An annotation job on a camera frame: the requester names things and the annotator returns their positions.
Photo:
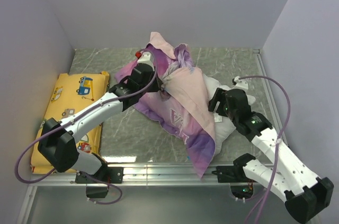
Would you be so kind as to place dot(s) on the aluminium front rail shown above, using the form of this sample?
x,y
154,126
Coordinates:
x,y
148,194

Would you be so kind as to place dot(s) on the yellow cartoon car pillow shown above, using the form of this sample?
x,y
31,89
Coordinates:
x,y
71,94

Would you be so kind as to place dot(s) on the pink pillowcase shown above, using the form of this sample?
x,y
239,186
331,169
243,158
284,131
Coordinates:
x,y
181,108

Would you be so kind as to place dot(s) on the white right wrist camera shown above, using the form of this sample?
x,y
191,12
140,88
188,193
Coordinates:
x,y
239,84

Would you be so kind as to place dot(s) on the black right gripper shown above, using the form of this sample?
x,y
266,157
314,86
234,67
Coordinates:
x,y
220,96

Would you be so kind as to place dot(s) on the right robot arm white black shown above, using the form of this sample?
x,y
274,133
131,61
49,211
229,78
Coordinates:
x,y
303,192

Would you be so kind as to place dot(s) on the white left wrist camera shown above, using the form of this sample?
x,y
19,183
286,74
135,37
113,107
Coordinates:
x,y
145,57

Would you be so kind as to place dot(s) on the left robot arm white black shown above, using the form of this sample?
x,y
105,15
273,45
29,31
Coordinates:
x,y
59,139

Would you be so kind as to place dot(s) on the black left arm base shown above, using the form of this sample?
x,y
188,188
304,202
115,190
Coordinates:
x,y
98,184

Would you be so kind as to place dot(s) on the aluminium rail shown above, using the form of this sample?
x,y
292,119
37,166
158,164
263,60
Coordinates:
x,y
148,194
268,91

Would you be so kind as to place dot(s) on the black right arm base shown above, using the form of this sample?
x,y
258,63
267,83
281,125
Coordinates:
x,y
241,187

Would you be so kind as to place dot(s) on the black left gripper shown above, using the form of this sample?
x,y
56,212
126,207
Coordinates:
x,y
157,83

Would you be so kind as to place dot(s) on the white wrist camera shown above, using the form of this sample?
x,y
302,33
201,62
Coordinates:
x,y
239,84
145,57

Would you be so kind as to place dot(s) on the aluminium right side rail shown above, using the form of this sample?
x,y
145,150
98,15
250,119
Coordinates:
x,y
268,91

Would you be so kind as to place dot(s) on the white pillow insert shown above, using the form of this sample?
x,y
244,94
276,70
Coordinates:
x,y
223,126

